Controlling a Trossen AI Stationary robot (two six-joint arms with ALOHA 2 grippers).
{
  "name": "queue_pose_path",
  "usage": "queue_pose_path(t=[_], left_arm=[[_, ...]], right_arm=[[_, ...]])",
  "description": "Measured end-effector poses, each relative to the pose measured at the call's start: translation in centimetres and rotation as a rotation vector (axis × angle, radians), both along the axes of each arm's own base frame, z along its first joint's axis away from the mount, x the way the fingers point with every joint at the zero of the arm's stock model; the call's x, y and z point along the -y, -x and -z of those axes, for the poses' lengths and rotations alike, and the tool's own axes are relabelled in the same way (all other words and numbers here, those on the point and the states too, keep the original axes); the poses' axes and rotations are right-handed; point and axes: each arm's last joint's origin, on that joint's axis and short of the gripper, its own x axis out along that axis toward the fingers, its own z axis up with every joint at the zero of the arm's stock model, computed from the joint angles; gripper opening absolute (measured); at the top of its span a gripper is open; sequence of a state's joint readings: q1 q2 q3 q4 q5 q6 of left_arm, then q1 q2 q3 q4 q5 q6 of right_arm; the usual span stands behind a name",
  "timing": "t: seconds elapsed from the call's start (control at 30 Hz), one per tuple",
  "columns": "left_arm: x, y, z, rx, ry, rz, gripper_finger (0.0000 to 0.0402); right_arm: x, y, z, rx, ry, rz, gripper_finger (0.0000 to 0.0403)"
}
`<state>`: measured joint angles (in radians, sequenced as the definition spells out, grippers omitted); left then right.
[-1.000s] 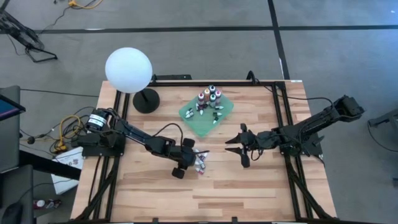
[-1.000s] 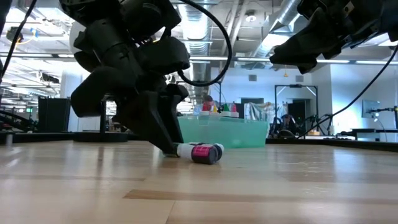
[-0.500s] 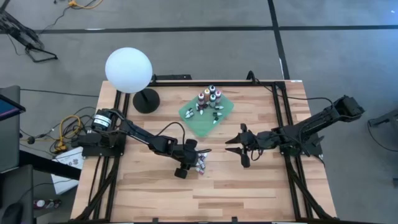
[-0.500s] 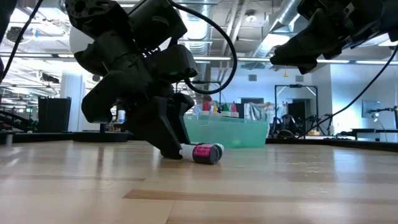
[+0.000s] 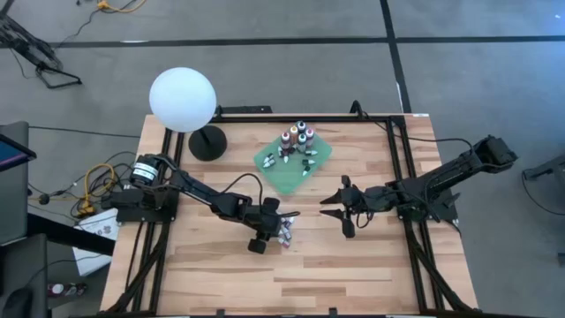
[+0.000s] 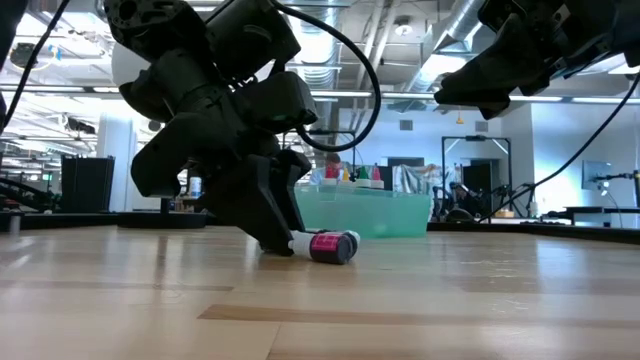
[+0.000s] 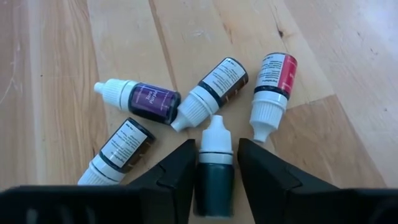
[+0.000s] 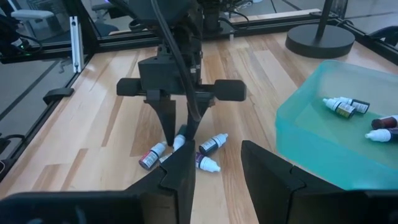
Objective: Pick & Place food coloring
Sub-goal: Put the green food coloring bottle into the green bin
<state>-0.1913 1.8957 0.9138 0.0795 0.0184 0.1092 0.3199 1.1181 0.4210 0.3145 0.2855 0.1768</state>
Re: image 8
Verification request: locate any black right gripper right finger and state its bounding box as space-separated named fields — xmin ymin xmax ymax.
xmin=241 ymin=139 xmax=368 ymax=224

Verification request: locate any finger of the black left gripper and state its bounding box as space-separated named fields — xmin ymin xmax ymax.
xmin=186 ymin=98 xmax=215 ymax=140
xmin=146 ymin=99 xmax=177 ymax=146

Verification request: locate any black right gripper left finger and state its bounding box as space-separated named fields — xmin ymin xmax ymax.
xmin=124 ymin=139 xmax=196 ymax=224

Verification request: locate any small teal food coloring bottle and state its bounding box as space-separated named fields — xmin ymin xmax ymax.
xmin=172 ymin=124 xmax=189 ymax=153

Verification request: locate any small dark food coloring bottle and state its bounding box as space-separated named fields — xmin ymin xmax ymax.
xmin=198 ymin=133 xmax=229 ymax=156

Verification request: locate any small olive green coloring bottle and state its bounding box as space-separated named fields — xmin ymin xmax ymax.
xmin=322 ymin=97 xmax=358 ymax=119

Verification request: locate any small grape purple coloring bottle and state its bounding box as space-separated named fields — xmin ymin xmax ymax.
xmin=364 ymin=127 xmax=398 ymax=143

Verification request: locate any small black food coloring bottle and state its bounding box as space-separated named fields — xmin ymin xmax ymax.
xmin=334 ymin=96 xmax=371 ymax=114

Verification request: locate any small maroon food coloring bottle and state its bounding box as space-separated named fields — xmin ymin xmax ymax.
xmin=371 ymin=114 xmax=398 ymax=131

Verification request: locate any small pink-label food coloring bottle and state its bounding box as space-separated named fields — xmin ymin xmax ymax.
xmin=138 ymin=141 xmax=168 ymax=170

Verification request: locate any translucent green plastic bin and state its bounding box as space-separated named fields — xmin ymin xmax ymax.
xmin=275 ymin=59 xmax=398 ymax=191

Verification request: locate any white globe table lamp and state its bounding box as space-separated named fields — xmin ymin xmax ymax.
xmin=285 ymin=0 xmax=356 ymax=60

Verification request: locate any grey office chair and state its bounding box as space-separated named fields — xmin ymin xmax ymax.
xmin=9 ymin=8 xmax=56 ymax=32
xmin=91 ymin=1 xmax=121 ymax=37

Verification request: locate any silver aluminium bar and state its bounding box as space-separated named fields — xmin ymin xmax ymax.
xmin=68 ymin=15 xmax=85 ymax=74

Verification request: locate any black electronic device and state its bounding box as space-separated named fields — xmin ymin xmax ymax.
xmin=0 ymin=12 xmax=44 ymax=65

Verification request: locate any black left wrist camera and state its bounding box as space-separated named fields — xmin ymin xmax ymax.
xmin=137 ymin=53 xmax=191 ymax=94

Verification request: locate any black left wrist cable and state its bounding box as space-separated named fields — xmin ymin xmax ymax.
xmin=150 ymin=0 xmax=203 ymax=123

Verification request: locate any black table edge bracket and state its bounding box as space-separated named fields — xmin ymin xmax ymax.
xmin=42 ymin=87 xmax=75 ymax=106

